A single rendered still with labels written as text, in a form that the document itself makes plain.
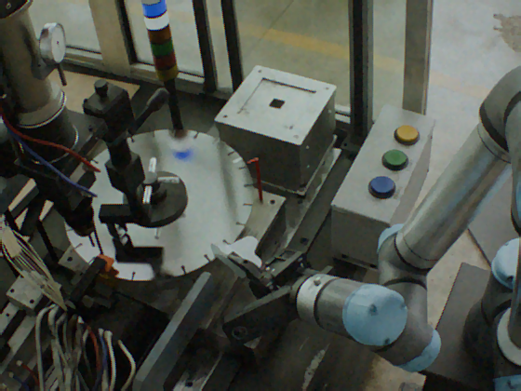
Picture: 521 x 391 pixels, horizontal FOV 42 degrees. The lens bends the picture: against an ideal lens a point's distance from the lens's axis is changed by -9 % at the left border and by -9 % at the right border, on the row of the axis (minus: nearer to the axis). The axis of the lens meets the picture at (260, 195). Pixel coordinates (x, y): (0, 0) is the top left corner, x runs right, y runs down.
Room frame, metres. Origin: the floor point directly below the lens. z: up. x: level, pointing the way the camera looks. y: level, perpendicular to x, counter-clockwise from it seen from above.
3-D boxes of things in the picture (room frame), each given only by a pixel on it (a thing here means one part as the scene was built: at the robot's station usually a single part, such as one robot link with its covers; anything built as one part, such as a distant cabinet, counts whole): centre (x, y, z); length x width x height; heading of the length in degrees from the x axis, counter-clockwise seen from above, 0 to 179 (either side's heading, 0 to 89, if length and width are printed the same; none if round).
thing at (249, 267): (0.63, 0.03, 0.97); 0.09 x 0.02 x 0.05; 39
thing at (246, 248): (0.68, 0.04, 0.96); 0.09 x 0.06 x 0.03; 39
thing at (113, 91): (0.74, 0.19, 1.17); 0.06 x 0.05 x 0.20; 139
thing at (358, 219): (0.89, -0.24, 0.82); 0.28 x 0.11 x 0.15; 148
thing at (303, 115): (1.06, -0.05, 0.82); 0.18 x 0.18 x 0.15; 58
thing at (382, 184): (0.82, -0.21, 0.90); 0.04 x 0.04 x 0.02
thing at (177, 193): (0.81, 0.17, 0.96); 0.11 x 0.11 x 0.03
